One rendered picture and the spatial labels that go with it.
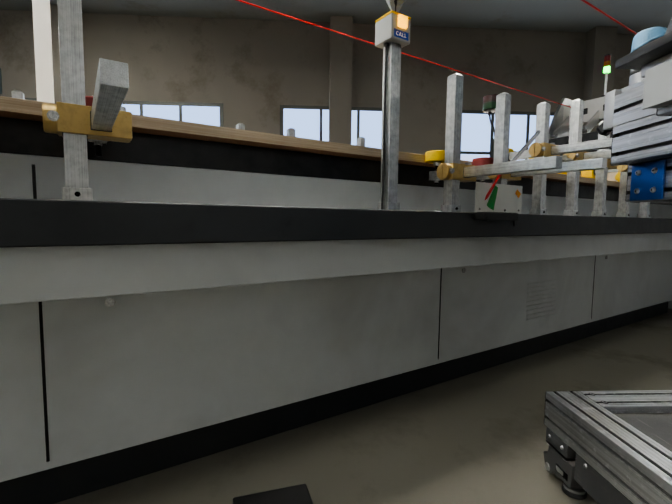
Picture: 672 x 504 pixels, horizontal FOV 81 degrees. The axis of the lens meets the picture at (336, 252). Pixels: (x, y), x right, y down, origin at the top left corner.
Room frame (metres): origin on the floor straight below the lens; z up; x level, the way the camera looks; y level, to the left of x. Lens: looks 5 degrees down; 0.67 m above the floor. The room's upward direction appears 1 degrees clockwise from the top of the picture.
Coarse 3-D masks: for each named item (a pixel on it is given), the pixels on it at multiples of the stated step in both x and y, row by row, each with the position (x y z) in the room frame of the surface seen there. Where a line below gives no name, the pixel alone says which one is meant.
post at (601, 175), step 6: (600, 138) 1.82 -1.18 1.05; (600, 150) 1.82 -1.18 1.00; (600, 174) 1.81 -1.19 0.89; (606, 174) 1.81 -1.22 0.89; (600, 180) 1.81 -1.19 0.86; (606, 180) 1.82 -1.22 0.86; (600, 186) 1.81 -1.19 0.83; (606, 186) 1.82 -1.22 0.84; (594, 192) 1.83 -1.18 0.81; (600, 192) 1.81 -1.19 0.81; (594, 198) 1.83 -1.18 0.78; (600, 198) 1.81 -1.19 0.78; (594, 204) 1.83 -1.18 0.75; (600, 204) 1.80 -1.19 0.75; (594, 210) 1.82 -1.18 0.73; (600, 210) 1.80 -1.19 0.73
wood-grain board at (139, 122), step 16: (0, 96) 0.78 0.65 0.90; (0, 112) 0.79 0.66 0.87; (16, 112) 0.79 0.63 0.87; (32, 112) 0.81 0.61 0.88; (144, 128) 0.92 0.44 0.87; (160, 128) 0.94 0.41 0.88; (176, 128) 0.95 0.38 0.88; (192, 128) 0.97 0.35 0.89; (208, 128) 1.00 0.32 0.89; (224, 128) 1.02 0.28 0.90; (240, 144) 1.10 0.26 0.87; (256, 144) 1.10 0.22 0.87; (272, 144) 1.09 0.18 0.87; (288, 144) 1.12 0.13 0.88; (304, 144) 1.14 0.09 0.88; (320, 144) 1.17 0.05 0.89; (336, 144) 1.20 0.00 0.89; (400, 160) 1.35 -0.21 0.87; (416, 160) 1.38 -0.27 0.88; (464, 160) 1.52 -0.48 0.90; (528, 176) 1.78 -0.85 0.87; (560, 176) 1.90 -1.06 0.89
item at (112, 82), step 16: (112, 64) 0.48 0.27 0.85; (96, 80) 0.54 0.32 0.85; (112, 80) 0.48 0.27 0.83; (128, 80) 0.49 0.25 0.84; (96, 96) 0.55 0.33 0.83; (112, 96) 0.53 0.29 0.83; (96, 112) 0.60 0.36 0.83; (112, 112) 0.60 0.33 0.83; (96, 128) 0.71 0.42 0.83; (96, 144) 0.83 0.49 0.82
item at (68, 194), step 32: (64, 192) 0.70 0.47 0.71; (0, 224) 0.63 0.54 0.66; (32, 224) 0.66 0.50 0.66; (64, 224) 0.68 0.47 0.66; (96, 224) 0.71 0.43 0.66; (128, 224) 0.73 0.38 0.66; (160, 224) 0.76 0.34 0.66; (192, 224) 0.80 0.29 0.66; (224, 224) 0.83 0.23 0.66; (256, 224) 0.87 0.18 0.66; (288, 224) 0.92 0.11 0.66; (320, 224) 0.96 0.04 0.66; (352, 224) 1.01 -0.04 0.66; (384, 224) 1.07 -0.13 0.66; (416, 224) 1.14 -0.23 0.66; (448, 224) 1.21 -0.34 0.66; (480, 224) 1.30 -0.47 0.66; (512, 224) 1.39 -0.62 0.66; (544, 224) 1.50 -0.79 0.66; (576, 224) 1.64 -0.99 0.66; (608, 224) 1.79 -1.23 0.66; (640, 224) 1.98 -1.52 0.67
